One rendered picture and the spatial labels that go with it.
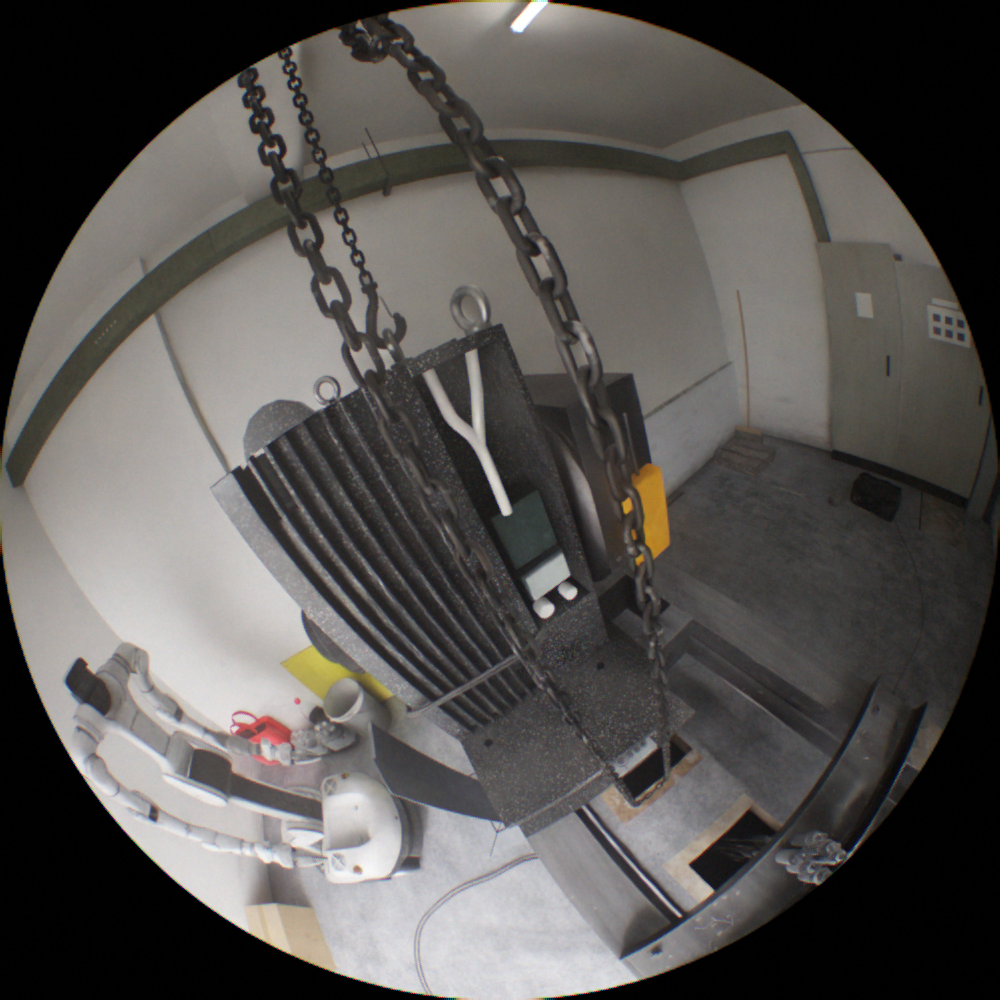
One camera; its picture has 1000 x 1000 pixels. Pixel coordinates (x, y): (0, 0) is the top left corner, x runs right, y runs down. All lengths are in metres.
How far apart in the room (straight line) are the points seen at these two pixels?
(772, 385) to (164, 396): 4.22
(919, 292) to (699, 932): 3.06
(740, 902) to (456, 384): 1.22
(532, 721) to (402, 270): 1.76
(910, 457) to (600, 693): 2.89
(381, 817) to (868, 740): 1.67
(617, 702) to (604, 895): 0.52
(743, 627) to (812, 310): 2.60
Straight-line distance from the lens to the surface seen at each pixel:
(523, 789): 0.75
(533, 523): 0.57
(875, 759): 1.12
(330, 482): 0.44
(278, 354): 1.63
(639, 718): 0.75
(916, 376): 2.96
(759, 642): 1.12
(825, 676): 1.13
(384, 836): 1.62
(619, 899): 0.97
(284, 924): 2.23
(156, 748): 1.36
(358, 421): 0.43
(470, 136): 0.15
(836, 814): 1.05
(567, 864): 0.97
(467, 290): 0.46
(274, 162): 0.21
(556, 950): 1.74
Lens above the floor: 1.61
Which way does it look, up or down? 28 degrees down
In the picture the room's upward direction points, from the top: 24 degrees counter-clockwise
